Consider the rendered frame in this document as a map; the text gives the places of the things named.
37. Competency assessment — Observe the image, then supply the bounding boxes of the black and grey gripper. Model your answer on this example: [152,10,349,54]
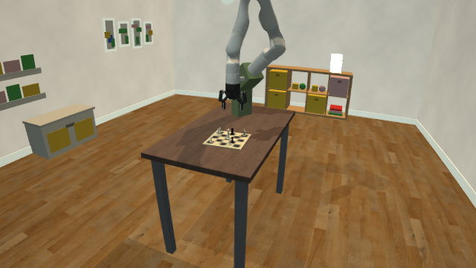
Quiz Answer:
[219,83,247,111]

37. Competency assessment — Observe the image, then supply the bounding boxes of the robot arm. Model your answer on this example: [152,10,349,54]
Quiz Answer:
[225,0,286,84]

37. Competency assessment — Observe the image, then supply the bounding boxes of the chessboard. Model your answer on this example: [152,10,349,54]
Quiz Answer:
[203,131,251,150]

